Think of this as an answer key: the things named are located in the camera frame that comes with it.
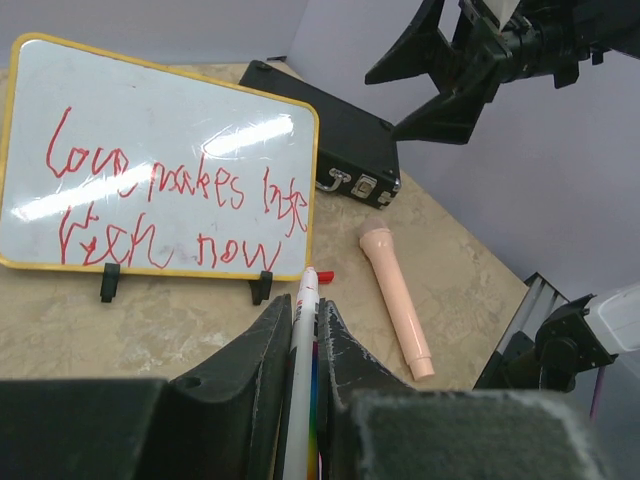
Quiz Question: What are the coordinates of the yellow framed whiteboard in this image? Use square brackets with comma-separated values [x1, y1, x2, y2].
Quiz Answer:
[1, 33, 319, 281]

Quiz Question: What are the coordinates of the whiteboard marker pen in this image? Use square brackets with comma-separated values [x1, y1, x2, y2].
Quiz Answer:
[283, 267, 319, 479]

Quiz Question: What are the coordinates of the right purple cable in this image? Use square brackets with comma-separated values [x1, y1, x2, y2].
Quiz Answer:
[588, 367, 609, 421]

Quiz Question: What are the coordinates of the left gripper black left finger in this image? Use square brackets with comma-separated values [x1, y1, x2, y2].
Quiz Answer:
[167, 294, 292, 479]

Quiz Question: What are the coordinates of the metal wire board stand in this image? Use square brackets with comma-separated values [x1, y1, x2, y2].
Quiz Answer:
[98, 261, 275, 306]

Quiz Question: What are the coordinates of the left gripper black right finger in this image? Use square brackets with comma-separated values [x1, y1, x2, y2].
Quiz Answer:
[317, 299, 413, 479]

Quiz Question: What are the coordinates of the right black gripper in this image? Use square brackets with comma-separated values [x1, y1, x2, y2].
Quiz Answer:
[364, 0, 582, 145]

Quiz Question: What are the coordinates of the black flat electronic box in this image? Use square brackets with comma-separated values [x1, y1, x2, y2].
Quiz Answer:
[240, 60, 402, 209]

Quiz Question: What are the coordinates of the pink plastic handle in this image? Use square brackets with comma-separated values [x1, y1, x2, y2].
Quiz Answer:
[359, 217, 435, 381]

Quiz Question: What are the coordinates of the red marker cap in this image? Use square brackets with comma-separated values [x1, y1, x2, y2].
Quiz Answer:
[317, 271, 335, 284]

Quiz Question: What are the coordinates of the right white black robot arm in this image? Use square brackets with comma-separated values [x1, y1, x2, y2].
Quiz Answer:
[365, 1, 639, 392]

